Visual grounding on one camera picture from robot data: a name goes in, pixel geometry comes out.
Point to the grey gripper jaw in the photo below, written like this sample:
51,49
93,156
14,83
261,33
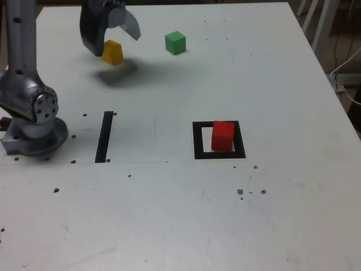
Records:
124,19
93,28

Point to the yellow cube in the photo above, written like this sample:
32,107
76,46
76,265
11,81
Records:
112,53

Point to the green cube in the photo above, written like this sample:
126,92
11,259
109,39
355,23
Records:
175,42

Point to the red cube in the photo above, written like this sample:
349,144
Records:
222,135

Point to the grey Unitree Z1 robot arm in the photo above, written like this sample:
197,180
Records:
22,42

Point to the black tape square outline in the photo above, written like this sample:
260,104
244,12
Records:
197,141

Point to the black tape strip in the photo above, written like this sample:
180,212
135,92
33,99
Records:
103,138

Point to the white metal furniture frame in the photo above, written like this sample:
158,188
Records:
323,25

